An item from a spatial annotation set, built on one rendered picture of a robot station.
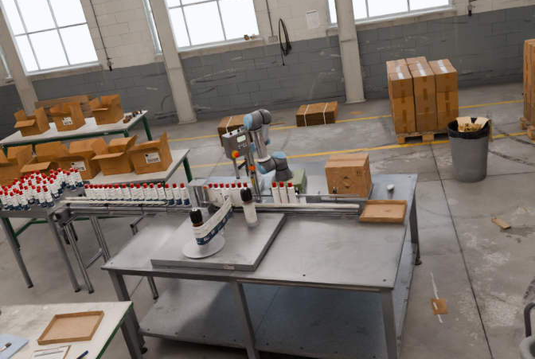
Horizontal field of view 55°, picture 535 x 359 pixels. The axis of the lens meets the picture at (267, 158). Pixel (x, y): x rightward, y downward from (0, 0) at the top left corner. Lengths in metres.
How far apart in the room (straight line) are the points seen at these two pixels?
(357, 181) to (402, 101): 3.19
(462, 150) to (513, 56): 3.86
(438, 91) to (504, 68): 2.62
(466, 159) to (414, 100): 1.51
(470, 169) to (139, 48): 6.42
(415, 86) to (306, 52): 2.80
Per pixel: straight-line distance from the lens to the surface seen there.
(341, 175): 3.98
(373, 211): 3.87
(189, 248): 3.74
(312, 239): 3.64
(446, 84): 7.05
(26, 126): 8.55
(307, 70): 9.29
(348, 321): 3.86
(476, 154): 5.91
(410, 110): 7.09
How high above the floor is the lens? 2.71
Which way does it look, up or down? 22 degrees down
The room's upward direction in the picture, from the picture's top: 11 degrees counter-clockwise
